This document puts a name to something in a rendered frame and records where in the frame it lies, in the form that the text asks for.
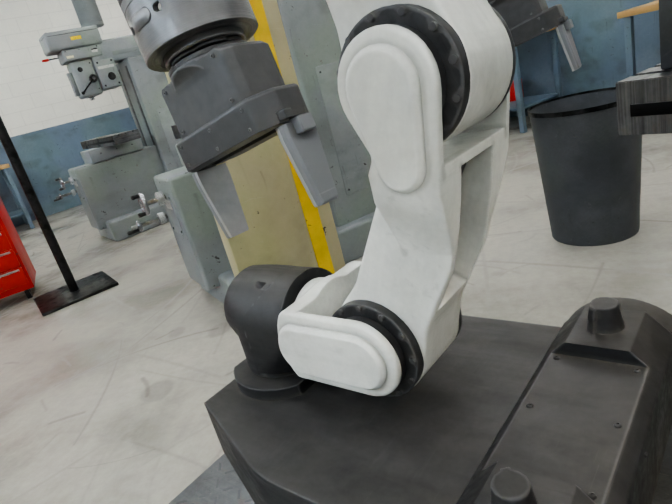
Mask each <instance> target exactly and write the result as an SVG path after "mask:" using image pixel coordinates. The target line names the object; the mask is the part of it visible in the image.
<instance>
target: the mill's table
mask: <svg viewBox="0 0 672 504"><path fill-rule="evenodd" d="M616 99H617V115H618V131H619V135H620V136H621V135H644V134H668V133H672V69H667V70H662V69H661V63H660V64H657V65H655V66H654V67H652V68H648V69H646V70H644V71H641V72H639V73H637V74H636V75H635V76H630V77H628V78H626V79H623V80H621V81H619V82H616Z"/></svg>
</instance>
